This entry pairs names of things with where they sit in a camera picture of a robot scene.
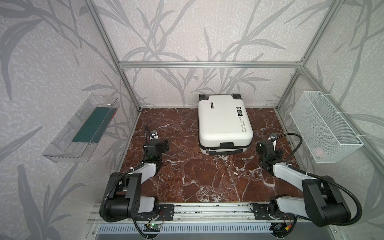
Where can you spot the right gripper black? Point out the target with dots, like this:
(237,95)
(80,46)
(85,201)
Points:
(270,141)

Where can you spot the white hard-shell suitcase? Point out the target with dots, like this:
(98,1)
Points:
(224,125)

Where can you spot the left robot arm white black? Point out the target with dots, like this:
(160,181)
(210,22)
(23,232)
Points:
(123,195)

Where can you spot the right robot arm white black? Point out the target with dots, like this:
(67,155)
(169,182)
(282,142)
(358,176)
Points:
(324,202)

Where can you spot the green circuit board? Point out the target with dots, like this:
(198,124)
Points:
(150,227)

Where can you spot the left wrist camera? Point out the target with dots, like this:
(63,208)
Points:
(153,135)

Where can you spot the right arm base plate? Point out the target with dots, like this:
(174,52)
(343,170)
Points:
(261,211)

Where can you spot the white wire mesh basket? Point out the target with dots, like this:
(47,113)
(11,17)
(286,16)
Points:
(322,125)

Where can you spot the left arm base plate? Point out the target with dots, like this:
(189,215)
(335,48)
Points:
(162,212)

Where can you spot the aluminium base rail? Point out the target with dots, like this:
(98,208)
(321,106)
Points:
(213,212)

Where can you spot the clear plastic wall tray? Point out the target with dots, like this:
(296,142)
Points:
(79,138)

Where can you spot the aluminium cage frame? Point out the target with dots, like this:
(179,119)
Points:
(302,80)

